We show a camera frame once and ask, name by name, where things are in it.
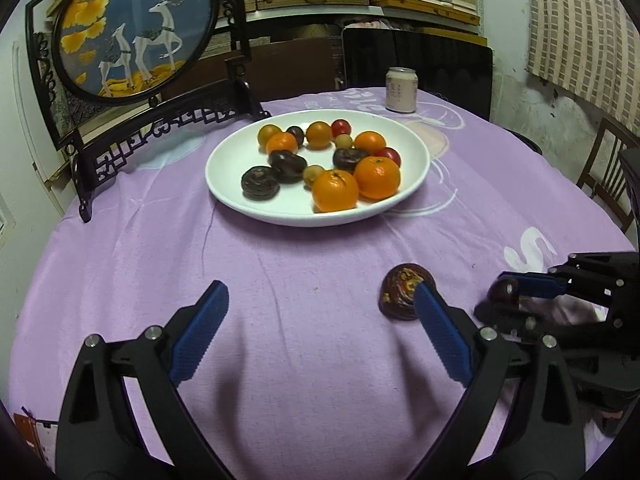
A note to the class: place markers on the checkered hanging cloth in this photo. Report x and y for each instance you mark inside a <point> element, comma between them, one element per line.
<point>589,48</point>

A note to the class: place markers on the small yellow orange fruit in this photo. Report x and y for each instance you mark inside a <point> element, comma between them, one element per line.
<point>370,142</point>

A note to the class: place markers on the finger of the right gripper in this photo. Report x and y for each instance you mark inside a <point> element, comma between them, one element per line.
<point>532,317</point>
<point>538,285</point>

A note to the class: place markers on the small yellow green fruit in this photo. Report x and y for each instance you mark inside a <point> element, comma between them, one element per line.
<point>343,142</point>
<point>311,174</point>

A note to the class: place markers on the pink beverage can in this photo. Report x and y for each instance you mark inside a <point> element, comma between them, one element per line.
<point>401,88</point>

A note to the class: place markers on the purple printed tablecloth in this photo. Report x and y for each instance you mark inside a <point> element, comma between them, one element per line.
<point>306,379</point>

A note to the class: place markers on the small dark red fruit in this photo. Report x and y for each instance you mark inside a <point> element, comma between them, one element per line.
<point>504,291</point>

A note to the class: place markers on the wooden chair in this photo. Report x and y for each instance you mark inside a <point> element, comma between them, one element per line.
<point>603,172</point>

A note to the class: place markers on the round deer painting screen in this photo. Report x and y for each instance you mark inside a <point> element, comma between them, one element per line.
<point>122,51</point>

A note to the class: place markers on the smooth orange fruit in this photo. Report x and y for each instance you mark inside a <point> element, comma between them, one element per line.
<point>318,135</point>

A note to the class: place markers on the olive orange small fruit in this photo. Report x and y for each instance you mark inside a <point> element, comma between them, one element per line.
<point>265,133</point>

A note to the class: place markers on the large orange mandarin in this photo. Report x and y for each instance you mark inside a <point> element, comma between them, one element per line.
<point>378,178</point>
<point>335,190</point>

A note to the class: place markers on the red cherry tomato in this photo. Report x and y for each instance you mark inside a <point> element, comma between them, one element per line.
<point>389,153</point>
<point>340,127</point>

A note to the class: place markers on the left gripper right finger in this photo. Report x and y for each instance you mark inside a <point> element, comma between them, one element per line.
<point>542,437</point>

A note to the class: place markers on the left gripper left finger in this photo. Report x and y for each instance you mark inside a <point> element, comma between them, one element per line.
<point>98,436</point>

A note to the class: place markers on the small orange mandarin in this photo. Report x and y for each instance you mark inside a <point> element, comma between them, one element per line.
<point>282,141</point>

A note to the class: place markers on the black chair back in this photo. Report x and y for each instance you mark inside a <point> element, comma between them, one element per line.
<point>454,70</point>

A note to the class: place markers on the small dark plum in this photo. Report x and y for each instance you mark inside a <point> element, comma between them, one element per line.
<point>298,134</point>

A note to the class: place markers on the black carved screen stand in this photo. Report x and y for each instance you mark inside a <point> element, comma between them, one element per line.
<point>97,140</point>

